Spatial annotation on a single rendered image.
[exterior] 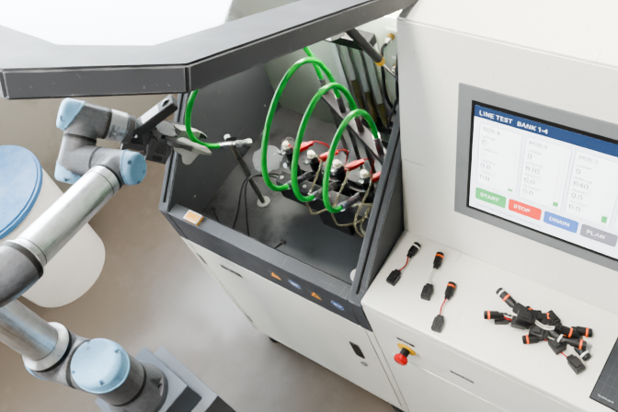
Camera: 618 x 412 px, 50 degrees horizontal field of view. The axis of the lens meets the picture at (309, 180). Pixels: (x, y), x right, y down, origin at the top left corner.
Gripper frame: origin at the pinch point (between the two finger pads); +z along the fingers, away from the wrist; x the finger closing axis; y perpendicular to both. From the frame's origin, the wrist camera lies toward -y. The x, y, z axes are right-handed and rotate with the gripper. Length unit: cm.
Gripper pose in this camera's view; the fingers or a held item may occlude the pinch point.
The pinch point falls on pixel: (205, 142)
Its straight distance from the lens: 171.7
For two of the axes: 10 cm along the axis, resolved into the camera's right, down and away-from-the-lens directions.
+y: -4.3, 8.0, 4.2
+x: 2.8, 5.6, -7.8
